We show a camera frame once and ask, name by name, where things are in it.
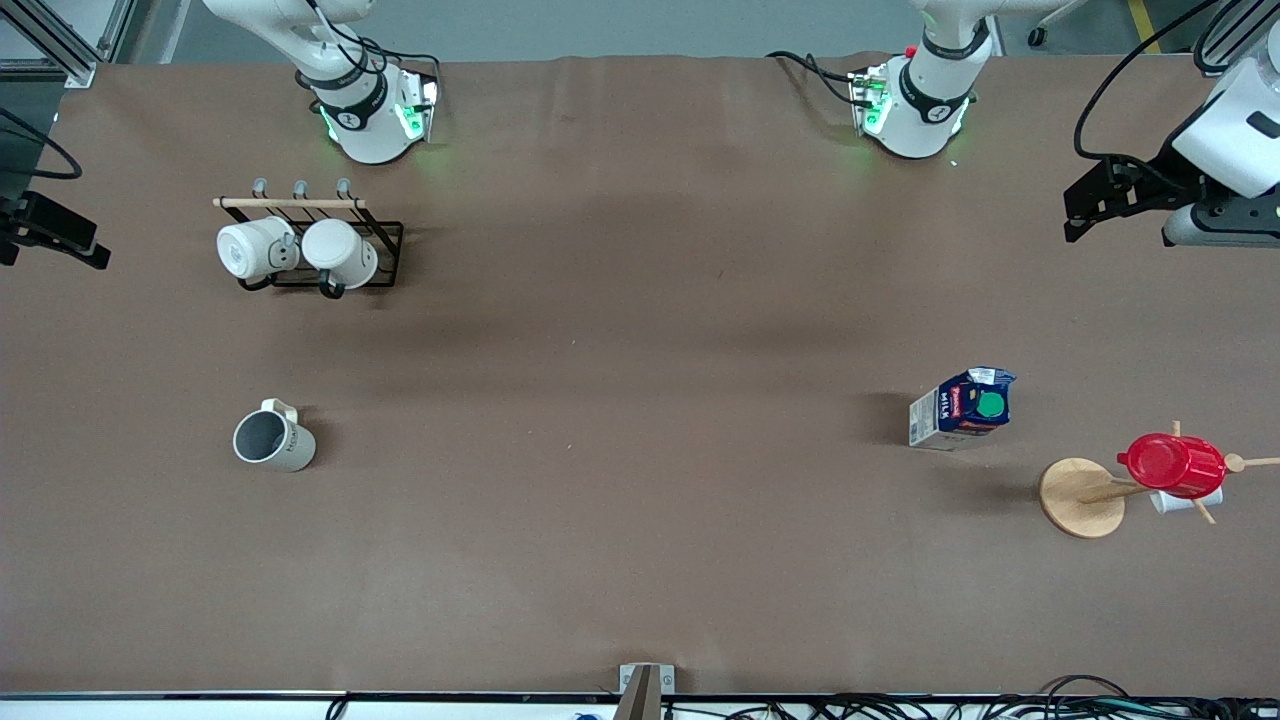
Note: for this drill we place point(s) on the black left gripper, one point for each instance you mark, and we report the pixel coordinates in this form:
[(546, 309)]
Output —
[(1160, 177)]

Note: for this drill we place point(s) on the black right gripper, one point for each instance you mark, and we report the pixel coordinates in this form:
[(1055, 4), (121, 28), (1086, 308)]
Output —
[(40, 222)]

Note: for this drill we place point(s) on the blue milk carton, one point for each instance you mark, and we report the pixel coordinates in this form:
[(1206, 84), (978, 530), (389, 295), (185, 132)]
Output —
[(962, 410)]

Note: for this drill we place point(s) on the white mug with grey inside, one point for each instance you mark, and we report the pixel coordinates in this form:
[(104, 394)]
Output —
[(275, 440)]

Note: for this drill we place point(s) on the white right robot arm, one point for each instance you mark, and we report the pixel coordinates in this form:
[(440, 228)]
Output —
[(365, 125)]

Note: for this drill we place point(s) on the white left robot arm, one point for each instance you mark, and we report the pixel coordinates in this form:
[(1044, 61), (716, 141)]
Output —
[(925, 100)]

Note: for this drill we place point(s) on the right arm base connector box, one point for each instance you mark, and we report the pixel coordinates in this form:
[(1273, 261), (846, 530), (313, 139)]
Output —
[(418, 108)]

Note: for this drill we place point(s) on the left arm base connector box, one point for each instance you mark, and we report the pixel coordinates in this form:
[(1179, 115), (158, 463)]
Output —
[(868, 100)]

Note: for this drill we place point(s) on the red cup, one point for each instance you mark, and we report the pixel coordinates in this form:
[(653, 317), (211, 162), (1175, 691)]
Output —
[(1175, 465)]

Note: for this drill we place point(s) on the small white cup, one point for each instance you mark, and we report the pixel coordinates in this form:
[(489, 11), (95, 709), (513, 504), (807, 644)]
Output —
[(1185, 502)]

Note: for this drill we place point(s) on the white mug with printed base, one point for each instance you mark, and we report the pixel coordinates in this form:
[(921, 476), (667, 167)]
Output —
[(250, 250)]

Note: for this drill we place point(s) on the wooden mug tree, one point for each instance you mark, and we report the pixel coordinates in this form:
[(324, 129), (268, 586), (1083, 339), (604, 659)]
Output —
[(1080, 497)]

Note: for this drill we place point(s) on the aluminium frame profile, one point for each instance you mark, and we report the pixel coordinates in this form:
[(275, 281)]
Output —
[(55, 40)]

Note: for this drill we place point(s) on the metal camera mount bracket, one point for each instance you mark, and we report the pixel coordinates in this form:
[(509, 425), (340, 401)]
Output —
[(645, 690)]

